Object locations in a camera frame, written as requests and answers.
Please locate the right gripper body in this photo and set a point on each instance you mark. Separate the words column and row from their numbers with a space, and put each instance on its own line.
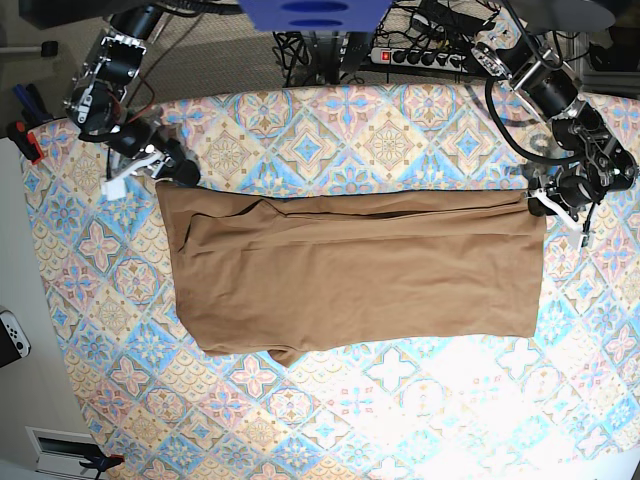
column 175, row 165

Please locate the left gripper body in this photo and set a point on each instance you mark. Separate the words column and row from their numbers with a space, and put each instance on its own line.
column 538, row 204

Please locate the brown t-shirt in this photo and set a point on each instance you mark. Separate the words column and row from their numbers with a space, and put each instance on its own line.
column 292, row 276

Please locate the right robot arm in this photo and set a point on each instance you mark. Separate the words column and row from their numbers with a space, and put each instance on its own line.
column 137, row 143

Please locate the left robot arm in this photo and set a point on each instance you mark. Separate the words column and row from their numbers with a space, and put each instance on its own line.
column 536, row 69

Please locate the red black clamp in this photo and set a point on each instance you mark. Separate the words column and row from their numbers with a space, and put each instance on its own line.
column 25, row 141

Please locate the black caster wheel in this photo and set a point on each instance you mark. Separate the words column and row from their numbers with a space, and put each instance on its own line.
column 49, row 49

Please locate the patterned tile tablecloth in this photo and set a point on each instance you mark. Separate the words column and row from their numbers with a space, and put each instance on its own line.
column 452, row 408

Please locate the white power strip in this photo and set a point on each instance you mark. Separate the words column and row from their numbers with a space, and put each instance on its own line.
column 416, row 58

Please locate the white game controller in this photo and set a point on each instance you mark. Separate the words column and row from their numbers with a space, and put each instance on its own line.
column 14, row 343

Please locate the black clamp bottom left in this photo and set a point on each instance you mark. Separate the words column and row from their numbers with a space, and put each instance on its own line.
column 98, row 461

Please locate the white vent box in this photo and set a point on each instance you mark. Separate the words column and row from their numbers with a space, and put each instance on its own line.
column 60, row 453

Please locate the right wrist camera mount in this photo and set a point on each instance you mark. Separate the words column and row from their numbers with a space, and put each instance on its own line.
column 149, row 162

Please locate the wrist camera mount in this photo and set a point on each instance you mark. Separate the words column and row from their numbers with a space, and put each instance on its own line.
column 149, row 162
column 580, row 235

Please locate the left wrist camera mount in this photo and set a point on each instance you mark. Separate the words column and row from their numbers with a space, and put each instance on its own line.
column 580, row 235

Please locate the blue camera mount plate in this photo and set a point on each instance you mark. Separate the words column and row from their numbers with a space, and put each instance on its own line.
column 315, row 15

